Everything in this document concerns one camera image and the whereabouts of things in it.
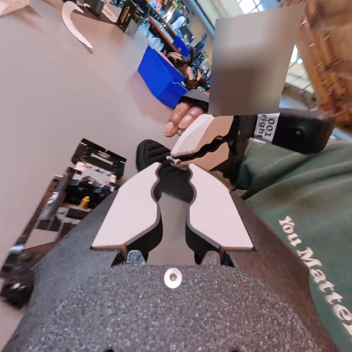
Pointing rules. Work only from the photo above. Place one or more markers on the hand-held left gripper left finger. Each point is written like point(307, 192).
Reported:
point(129, 214)

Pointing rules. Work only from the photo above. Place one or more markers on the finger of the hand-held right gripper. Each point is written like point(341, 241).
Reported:
point(217, 157)
point(201, 135)

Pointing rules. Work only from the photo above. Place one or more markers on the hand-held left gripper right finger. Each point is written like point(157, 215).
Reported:
point(220, 215)

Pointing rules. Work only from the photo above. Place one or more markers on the small light grey lego piece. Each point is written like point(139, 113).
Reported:
point(173, 160)

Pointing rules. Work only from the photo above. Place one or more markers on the black lego car model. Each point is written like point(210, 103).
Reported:
point(71, 187)

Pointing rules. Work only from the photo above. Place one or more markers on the person's right hand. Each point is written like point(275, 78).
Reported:
point(184, 118)

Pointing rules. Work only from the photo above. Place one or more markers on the black mesh pad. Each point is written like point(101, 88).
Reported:
point(159, 165)

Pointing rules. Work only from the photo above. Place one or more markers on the person's green sweatshirt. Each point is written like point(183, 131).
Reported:
point(308, 220)

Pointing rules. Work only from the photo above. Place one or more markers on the small blue plastic bin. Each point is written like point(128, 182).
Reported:
point(181, 47)

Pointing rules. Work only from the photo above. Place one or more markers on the white curved stand foot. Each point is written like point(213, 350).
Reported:
point(74, 22)

